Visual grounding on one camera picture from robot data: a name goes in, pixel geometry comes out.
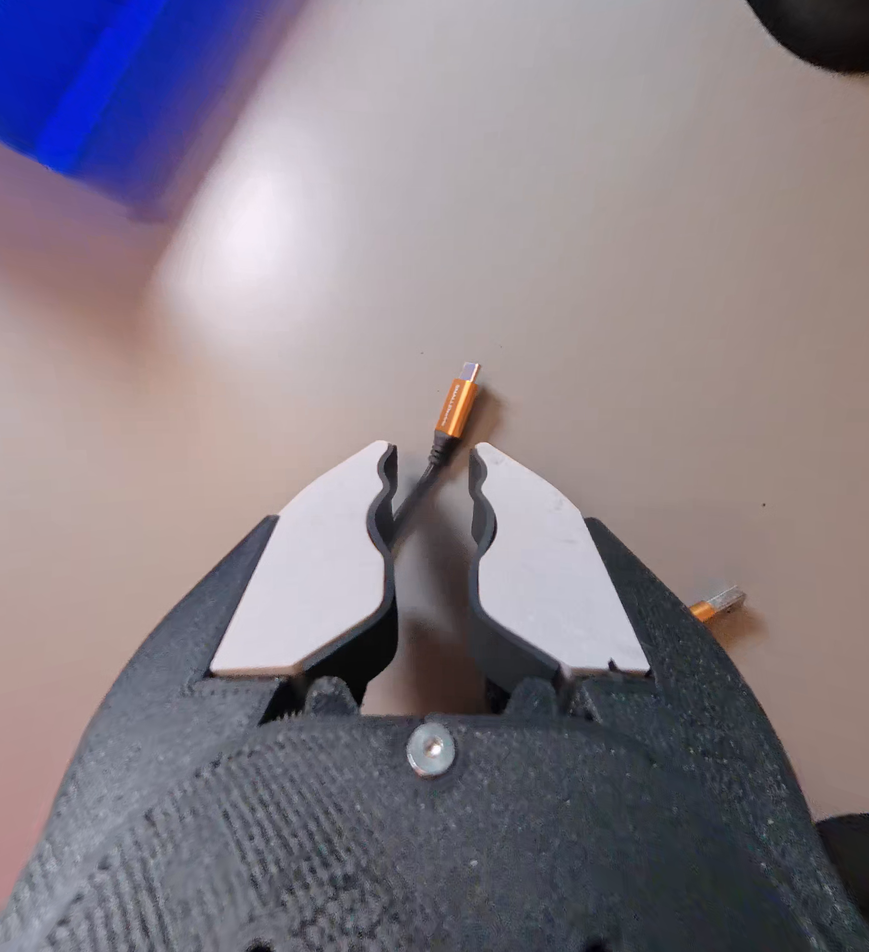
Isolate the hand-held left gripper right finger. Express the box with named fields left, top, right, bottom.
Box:
left=467, top=442, right=652, bottom=693

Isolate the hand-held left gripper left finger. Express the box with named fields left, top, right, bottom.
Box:
left=210, top=440, right=400, bottom=704

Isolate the orange usb-c cable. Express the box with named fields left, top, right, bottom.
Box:
left=392, top=362, right=746, bottom=622

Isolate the blue plastic bin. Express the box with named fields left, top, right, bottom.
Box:
left=0, top=0, right=275, bottom=224

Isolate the black rounded object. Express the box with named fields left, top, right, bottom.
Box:
left=745, top=0, right=869, bottom=75

